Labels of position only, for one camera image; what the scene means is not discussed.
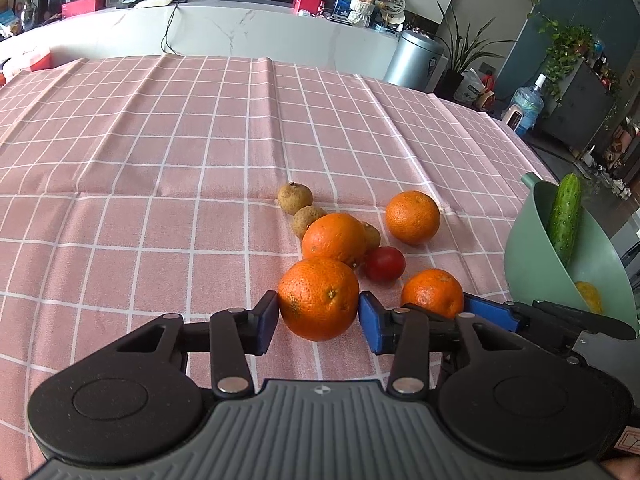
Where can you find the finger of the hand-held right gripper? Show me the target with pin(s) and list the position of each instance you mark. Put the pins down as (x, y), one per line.
(550, 347)
(492, 310)

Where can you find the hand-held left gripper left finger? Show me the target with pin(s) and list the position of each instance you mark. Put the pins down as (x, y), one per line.
(267, 320)

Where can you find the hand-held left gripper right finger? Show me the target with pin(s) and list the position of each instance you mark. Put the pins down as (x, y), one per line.
(372, 325)

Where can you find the large orange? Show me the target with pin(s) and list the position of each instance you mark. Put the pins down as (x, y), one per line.
(318, 298)

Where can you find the red tomato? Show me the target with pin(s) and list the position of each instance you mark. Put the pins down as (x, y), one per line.
(384, 263)

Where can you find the green bowl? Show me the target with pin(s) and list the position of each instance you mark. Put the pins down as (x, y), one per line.
(540, 260)

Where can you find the brown longan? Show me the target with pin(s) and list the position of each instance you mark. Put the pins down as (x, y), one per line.
(306, 220)
(372, 236)
(295, 197)

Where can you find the yellow pear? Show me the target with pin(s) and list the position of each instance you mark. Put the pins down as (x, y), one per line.
(590, 297)

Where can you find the green cucumber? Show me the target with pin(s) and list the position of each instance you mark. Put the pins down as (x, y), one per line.
(564, 220)

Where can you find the small white heater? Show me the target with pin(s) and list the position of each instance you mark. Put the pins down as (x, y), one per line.
(512, 119)

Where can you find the pink checked tablecloth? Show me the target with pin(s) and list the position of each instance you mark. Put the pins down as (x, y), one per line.
(150, 160)

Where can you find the blue water bottle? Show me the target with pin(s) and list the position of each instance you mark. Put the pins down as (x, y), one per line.
(527, 105)

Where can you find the dark grey cabinet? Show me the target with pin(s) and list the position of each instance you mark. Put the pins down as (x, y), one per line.
(580, 105)

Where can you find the white plastic bag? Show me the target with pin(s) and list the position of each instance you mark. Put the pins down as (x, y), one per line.
(470, 86)

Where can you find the long-leaf potted plant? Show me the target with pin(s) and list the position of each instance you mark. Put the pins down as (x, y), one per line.
(462, 55)

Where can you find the grey metal trash can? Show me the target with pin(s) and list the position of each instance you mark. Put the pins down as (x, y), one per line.
(412, 58)

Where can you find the white marble media console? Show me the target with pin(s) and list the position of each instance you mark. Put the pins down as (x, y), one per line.
(250, 30)

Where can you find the red storage box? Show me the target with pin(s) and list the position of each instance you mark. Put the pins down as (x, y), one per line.
(35, 60)

